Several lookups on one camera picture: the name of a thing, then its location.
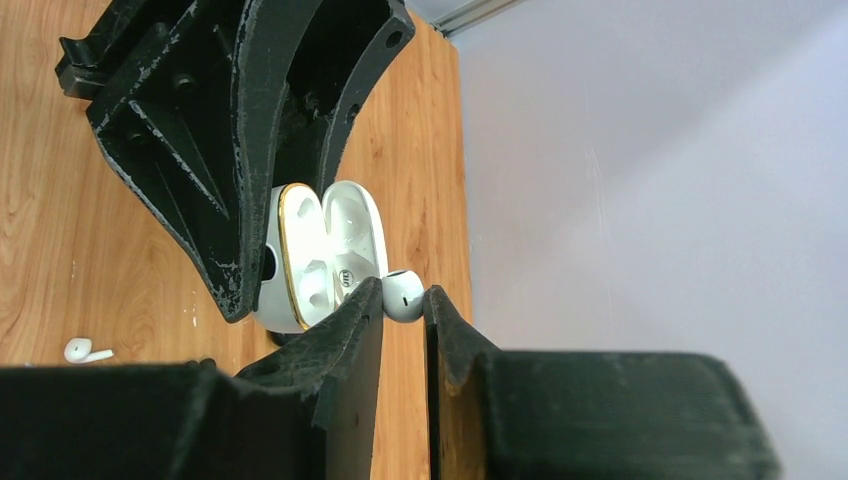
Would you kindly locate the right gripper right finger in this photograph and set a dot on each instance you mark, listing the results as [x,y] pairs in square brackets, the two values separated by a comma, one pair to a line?
[507,414]

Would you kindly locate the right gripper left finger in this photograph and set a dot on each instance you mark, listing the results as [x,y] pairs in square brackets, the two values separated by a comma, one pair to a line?
[305,411]

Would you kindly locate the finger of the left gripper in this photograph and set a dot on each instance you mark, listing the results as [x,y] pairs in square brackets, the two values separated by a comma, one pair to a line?
[186,101]
[346,49]

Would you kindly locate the white earbud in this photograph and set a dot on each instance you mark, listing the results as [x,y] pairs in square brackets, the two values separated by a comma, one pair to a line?
[403,293]
[79,350]

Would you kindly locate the white earbud charging case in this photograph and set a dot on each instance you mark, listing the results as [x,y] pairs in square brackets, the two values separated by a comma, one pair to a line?
[318,249]

